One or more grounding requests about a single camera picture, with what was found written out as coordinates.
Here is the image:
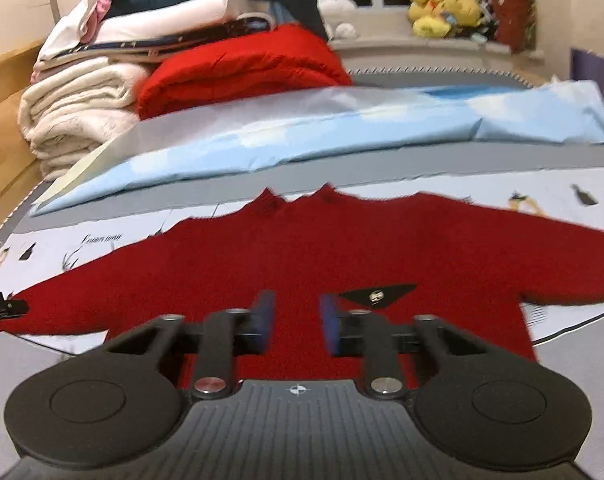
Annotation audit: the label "dark red knit sweater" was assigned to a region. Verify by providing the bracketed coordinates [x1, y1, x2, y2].
[0, 186, 604, 379]

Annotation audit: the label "cream folded blanket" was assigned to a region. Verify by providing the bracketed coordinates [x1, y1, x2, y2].
[17, 58, 151, 181]

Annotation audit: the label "light blue pillow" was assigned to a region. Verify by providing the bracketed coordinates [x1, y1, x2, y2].
[30, 81, 604, 216]

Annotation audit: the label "white folded bedding stack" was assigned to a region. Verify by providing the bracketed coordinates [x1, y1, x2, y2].
[30, 0, 276, 82]

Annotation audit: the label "bright red folded blanket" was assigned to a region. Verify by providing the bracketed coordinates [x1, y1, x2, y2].
[137, 24, 352, 120]

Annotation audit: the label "yellow plush toys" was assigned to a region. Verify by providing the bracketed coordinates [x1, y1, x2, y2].
[407, 0, 482, 39]

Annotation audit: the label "purple box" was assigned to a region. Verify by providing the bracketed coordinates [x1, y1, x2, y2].
[570, 48, 604, 98]

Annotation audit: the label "white plush toy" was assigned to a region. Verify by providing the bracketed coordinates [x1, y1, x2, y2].
[317, 0, 358, 41]

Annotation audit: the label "red cushion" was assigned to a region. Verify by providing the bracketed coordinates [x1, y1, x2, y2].
[488, 0, 534, 53]

